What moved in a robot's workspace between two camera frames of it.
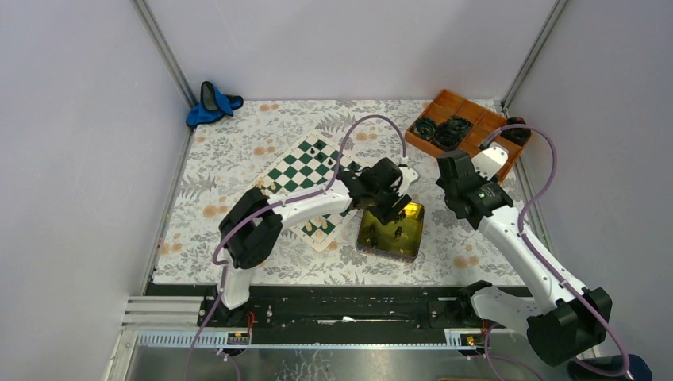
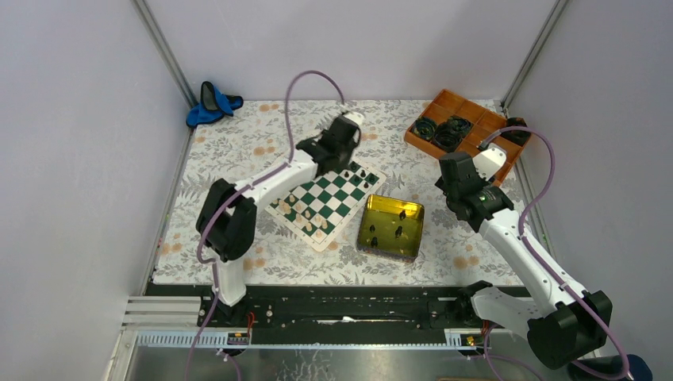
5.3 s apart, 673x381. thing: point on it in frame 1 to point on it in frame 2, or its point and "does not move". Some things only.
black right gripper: x=484 y=179 does not move
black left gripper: x=386 y=213 to x=342 y=163
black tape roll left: x=424 y=127 does not move
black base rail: x=328 y=307 does not move
